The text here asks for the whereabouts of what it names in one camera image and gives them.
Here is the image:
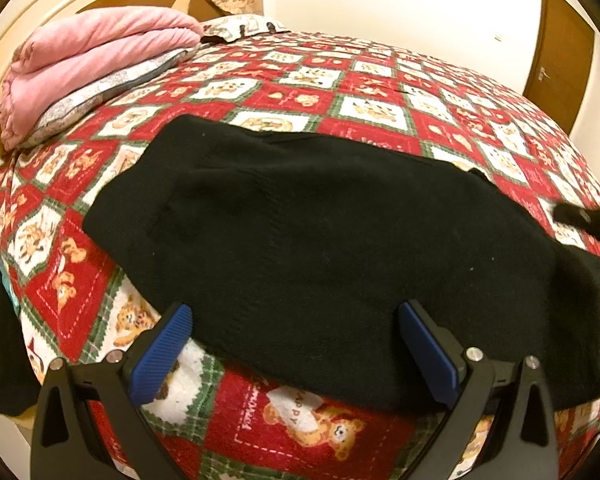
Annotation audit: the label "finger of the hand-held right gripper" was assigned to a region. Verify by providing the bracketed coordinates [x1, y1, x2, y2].
[552, 202, 600, 252]

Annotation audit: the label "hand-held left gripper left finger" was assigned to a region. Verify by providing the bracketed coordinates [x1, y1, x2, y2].
[30, 302, 195, 480]

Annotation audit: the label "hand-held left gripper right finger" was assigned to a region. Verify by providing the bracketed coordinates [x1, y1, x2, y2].
[397, 300, 561, 480]

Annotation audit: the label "black pants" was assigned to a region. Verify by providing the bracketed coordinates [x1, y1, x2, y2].
[82, 114, 600, 414]

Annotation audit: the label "pile of mixed clothes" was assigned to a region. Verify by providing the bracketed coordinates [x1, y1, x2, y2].
[0, 242, 42, 417]

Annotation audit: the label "brown wooden door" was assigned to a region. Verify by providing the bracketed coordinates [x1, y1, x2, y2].
[522, 0, 596, 134]

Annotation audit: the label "grey patterned pillow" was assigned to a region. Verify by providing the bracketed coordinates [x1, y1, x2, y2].
[27, 45, 201, 150]

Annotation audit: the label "red checked bear-print blanket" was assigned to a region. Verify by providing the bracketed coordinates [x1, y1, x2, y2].
[0, 27, 600, 480]

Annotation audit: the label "folded pink blanket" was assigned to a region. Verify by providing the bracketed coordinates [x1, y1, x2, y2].
[0, 6, 204, 151]

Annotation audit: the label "white patterned pillow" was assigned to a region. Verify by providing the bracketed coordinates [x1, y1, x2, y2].
[200, 14, 289, 44]

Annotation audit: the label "cream and brown headboard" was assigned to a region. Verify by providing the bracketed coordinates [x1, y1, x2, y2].
[0, 0, 227, 153]

